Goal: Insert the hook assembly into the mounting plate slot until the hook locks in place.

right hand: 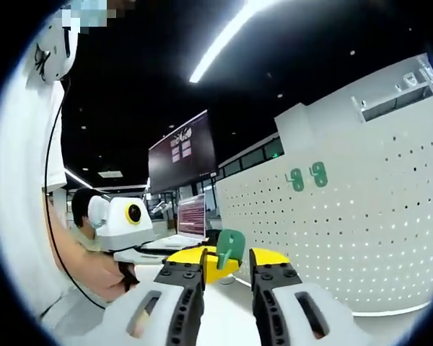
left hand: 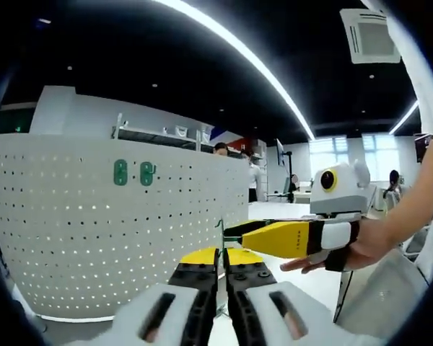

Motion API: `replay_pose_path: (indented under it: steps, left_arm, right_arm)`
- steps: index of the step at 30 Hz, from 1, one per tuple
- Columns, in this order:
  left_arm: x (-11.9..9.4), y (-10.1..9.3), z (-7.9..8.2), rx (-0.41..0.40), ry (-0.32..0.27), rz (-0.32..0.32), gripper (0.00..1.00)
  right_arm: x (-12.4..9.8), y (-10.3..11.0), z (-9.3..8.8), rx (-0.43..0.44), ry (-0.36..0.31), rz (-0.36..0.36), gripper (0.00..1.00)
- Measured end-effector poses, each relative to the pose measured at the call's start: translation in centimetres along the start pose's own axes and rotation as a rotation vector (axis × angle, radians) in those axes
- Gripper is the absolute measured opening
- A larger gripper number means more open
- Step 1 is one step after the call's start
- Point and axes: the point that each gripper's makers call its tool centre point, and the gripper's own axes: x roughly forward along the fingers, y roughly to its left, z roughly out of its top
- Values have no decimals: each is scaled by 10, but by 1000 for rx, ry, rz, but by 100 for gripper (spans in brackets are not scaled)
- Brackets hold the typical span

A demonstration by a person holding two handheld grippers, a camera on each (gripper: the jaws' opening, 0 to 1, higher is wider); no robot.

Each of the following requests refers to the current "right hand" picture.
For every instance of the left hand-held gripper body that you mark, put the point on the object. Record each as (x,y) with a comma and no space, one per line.
(119,230)

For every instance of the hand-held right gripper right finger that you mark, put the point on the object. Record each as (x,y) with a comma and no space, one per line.
(270,310)

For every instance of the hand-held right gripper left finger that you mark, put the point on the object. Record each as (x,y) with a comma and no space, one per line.
(187,313)

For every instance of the green hook assembly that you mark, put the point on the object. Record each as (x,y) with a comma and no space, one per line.
(234,241)
(321,176)
(297,184)

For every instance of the white perforated mounting plate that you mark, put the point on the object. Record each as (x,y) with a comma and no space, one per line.
(346,234)

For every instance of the open laptop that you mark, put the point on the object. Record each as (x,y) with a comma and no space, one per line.
(191,216)

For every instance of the white chest-worn device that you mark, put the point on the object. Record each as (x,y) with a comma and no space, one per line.
(52,54)

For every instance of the long ceiling strip light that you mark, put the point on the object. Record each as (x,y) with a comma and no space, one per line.
(220,47)

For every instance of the white metal shelf rack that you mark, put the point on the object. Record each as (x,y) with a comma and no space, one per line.
(389,102)

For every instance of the large dark wall screen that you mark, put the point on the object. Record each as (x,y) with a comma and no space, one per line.
(184,158)

